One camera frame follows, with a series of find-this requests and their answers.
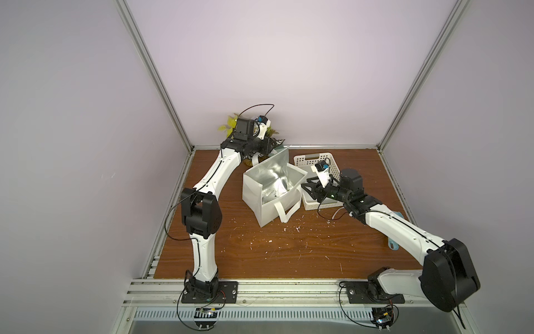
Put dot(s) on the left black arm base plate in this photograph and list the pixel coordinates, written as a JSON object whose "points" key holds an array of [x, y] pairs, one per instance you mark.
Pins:
{"points": [[210, 292]]}

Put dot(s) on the white perforated plastic basket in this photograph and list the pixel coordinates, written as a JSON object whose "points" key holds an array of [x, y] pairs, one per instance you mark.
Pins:
{"points": [[305, 162]]}

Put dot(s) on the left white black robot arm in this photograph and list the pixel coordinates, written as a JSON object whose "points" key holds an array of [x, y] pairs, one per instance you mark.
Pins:
{"points": [[200, 210]]}

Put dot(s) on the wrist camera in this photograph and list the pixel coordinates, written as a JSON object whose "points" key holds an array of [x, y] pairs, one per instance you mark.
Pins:
{"points": [[322, 170], [263, 123]]}

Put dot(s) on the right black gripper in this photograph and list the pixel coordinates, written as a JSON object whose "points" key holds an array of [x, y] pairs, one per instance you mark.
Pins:
{"points": [[319, 191]]}

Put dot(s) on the small circuit board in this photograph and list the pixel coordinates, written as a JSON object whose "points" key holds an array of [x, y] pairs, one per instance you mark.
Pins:
{"points": [[205, 318], [383, 318]]}

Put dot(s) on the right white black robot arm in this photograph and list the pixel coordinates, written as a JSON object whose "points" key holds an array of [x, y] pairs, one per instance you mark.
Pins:
{"points": [[447, 277]]}

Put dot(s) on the white insulated delivery bag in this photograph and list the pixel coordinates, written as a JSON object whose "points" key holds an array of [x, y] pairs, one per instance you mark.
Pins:
{"points": [[272, 189]]}

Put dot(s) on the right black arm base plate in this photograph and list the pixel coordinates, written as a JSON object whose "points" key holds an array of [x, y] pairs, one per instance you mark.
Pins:
{"points": [[364, 292]]}

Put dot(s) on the teal plastic scoop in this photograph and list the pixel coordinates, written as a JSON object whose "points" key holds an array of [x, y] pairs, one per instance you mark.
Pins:
{"points": [[391, 243]]}

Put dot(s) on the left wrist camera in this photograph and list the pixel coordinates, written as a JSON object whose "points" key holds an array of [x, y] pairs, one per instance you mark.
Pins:
{"points": [[263, 123]]}

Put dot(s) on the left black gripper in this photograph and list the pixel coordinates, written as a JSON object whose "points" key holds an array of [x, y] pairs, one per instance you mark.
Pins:
{"points": [[266, 145]]}

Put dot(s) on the left small circuit board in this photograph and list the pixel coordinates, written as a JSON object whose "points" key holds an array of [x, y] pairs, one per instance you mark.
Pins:
{"points": [[205, 318]]}

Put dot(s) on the artificial potted plant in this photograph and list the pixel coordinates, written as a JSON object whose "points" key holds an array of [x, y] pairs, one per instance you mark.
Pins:
{"points": [[231, 123]]}

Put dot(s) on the right small circuit board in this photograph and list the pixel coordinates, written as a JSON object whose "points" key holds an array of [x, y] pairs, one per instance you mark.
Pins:
{"points": [[383, 318]]}

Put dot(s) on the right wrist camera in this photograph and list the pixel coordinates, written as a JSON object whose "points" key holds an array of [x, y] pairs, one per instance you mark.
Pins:
{"points": [[322, 170]]}

